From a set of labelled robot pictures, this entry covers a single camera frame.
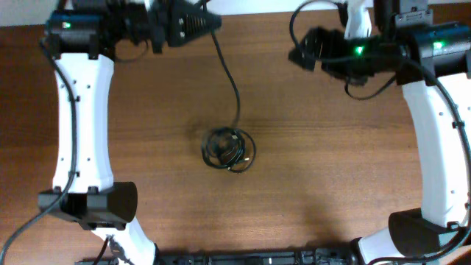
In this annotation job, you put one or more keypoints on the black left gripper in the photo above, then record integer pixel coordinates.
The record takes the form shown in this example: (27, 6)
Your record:
(165, 26)

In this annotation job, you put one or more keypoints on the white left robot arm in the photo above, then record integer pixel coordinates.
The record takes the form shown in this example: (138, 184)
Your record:
(82, 46)

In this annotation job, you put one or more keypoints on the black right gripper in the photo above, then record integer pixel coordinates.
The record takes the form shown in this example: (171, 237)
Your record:
(315, 42)

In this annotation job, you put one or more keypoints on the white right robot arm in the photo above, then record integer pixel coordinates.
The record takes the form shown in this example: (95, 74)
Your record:
(431, 64)

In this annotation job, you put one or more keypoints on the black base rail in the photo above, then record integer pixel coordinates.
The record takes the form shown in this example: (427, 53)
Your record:
(254, 257)

